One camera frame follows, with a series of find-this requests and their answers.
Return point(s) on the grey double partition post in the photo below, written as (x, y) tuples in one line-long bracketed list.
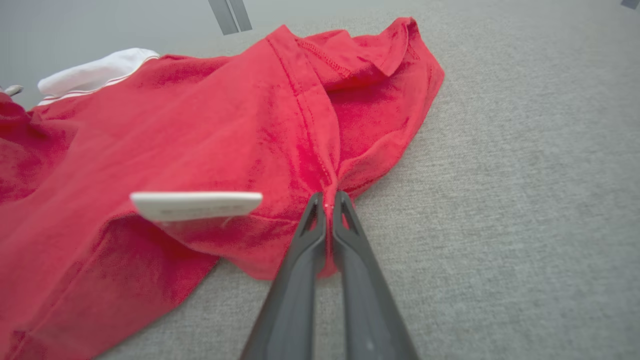
[(230, 15)]

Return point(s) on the red white basketball jersey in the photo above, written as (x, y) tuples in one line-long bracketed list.
[(200, 135)]

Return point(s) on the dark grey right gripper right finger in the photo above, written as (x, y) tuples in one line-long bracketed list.
[(365, 300)]

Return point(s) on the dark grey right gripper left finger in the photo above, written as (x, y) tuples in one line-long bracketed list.
[(295, 290)]

